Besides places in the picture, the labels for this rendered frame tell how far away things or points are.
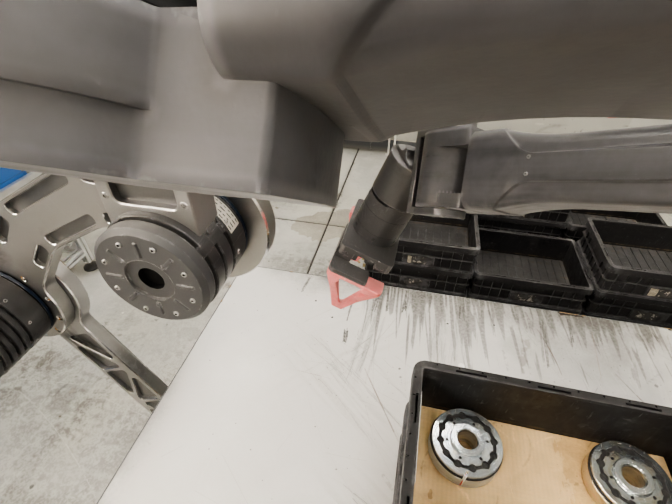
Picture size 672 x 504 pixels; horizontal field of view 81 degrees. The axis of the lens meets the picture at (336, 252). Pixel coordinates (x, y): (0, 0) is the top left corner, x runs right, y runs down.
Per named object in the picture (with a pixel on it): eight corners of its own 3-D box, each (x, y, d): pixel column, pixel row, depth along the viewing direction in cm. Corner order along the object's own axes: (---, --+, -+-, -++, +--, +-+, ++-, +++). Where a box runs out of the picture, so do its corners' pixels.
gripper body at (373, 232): (397, 228, 53) (424, 185, 49) (386, 278, 46) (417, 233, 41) (353, 207, 53) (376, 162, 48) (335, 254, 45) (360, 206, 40)
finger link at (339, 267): (367, 291, 55) (397, 244, 49) (356, 330, 49) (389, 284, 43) (322, 270, 55) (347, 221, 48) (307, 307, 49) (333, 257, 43)
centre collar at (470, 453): (448, 451, 57) (448, 449, 56) (451, 420, 60) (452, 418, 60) (483, 463, 56) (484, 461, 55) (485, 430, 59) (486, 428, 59)
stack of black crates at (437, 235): (359, 319, 170) (364, 235, 141) (370, 273, 192) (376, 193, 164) (455, 336, 163) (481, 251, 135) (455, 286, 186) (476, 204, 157)
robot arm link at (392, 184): (388, 130, 41) (407, 163, 38) (441, 143, 44) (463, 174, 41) (362, 182, 46) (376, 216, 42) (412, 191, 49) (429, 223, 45)
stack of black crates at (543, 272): (456, 335, 163) (474, 273, 142) (455, 285, 186) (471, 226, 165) (560, 352, 157) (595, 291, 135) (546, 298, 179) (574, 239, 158)
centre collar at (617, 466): (617, 491, 53) (619, 489, 52) (607, 455, 56) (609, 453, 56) (658, 502, 52) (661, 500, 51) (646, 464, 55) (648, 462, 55)
